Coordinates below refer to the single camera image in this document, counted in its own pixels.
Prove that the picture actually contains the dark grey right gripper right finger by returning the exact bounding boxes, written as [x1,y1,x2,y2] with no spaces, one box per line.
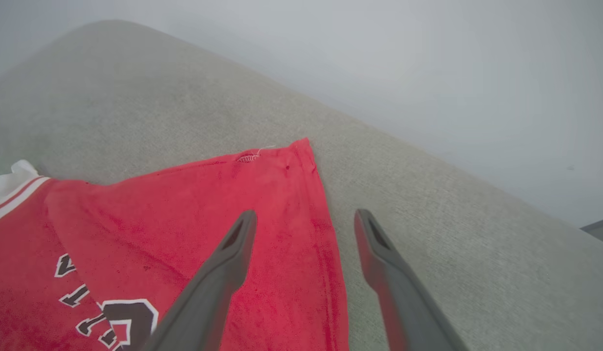
[355,209,470,351]

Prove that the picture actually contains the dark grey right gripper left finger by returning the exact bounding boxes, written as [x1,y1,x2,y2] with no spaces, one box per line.
[141,210,258,351]

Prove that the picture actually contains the red basketball jersey number 23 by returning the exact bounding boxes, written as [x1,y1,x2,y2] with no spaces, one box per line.
[0,137,350,351]

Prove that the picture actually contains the grey fabric sofa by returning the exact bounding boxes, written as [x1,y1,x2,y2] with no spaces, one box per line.
[0,19,603,351]

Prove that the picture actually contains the dark grey panel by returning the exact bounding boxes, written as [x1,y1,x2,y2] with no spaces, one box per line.
[581,216,603,244]

